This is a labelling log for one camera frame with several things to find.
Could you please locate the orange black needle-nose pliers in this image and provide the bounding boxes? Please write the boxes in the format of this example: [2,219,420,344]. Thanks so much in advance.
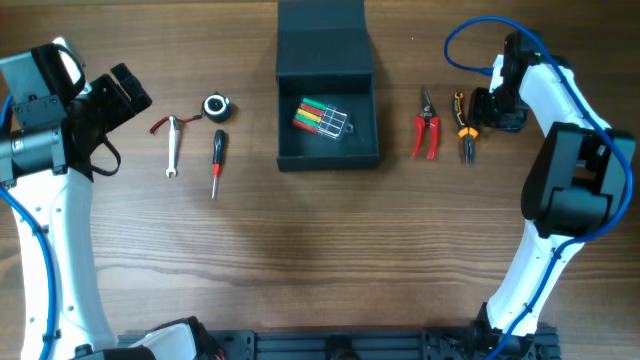
[452,92,478,165]

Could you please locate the silver open-end wrench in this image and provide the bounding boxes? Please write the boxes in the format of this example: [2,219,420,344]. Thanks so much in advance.
[165,115,180,178]

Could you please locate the red handled cutting pliers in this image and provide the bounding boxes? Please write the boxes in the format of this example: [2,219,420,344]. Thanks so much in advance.
[412,87,441,160]

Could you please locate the black round tape measure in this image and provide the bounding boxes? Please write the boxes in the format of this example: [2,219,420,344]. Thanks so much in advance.
[202,92,232,123]

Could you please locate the precision screwdriver set case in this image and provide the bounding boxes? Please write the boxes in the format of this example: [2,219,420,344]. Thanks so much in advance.
[292,97,355,141]

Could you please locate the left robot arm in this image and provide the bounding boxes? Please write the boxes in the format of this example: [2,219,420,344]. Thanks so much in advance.
[1,38,225,360]

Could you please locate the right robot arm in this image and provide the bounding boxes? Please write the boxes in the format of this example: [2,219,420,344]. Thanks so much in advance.
[468,31,636,359]

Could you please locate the black red screwdriver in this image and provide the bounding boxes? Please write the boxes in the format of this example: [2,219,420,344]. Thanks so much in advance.
[211,129,227,200]

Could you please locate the dark green open box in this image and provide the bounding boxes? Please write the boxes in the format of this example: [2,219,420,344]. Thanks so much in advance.
[276,0,380,172]

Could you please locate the right blue cable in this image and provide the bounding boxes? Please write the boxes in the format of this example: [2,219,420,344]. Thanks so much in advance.
[443,14,635,360]

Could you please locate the blue cable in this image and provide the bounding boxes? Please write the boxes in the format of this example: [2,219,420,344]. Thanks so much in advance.
[0,92,60,360]
[443,14,635,360]

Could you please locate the left blue cable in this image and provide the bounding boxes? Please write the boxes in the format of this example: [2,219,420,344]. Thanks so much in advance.
[0,92,60,360]

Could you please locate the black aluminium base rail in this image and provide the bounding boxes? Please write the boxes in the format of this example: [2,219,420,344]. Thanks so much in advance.
[115,325,561,360]

